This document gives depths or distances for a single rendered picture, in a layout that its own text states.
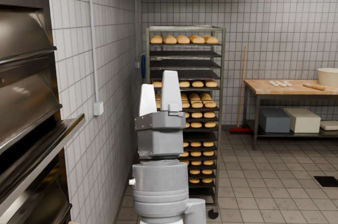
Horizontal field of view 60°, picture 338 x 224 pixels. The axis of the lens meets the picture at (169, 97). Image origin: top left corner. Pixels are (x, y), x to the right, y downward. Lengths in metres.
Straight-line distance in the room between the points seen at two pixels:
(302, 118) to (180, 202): 4.27
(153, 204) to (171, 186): 0.04
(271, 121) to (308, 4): 1.91
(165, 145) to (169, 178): 0.05
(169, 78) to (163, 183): 0.15
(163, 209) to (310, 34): 4.89
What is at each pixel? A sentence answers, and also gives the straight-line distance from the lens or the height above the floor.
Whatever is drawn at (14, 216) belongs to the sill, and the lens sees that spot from 1.24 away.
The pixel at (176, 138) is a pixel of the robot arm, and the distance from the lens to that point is 0.44.
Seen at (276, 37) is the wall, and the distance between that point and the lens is 5.03.
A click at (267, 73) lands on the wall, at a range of 5.07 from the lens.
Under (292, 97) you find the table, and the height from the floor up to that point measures 0.80.
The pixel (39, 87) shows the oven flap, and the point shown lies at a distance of 1.35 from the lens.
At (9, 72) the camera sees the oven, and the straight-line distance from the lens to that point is 1.13.
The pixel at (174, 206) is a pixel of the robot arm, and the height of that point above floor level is 1.58.
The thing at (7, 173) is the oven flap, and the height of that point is 1.40.
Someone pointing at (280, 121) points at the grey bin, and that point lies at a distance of 4.58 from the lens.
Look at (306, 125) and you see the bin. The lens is 4.73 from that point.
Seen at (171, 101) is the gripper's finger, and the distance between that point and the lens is 0.43.
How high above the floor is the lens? 1.84
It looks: 15 degrees down
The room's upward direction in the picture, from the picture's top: straight up
